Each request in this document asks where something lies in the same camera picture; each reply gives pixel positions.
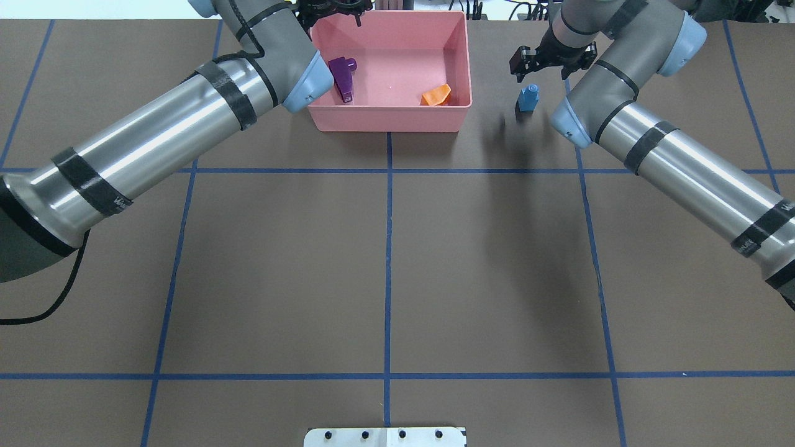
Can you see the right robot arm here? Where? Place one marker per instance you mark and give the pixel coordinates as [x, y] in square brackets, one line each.
[621, 46]

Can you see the purple toy block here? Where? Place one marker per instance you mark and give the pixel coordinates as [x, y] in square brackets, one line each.
[342, 70]

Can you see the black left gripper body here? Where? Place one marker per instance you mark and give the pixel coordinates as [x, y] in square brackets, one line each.
[336, 5]

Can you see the pink plastic box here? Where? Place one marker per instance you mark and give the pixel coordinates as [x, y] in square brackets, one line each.
[400, 55]

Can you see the orange toy block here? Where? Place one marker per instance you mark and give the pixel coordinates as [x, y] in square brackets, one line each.
[437, 96]

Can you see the small blue toy block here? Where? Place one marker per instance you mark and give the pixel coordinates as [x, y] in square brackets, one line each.
[528, 98]

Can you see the white mounting plate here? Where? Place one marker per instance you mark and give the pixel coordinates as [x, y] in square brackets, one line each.
[387, 436]

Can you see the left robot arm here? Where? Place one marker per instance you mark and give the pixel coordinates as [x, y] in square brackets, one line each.
[46, 214]

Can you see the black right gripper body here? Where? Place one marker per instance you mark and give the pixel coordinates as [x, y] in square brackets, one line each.
[554, 52]

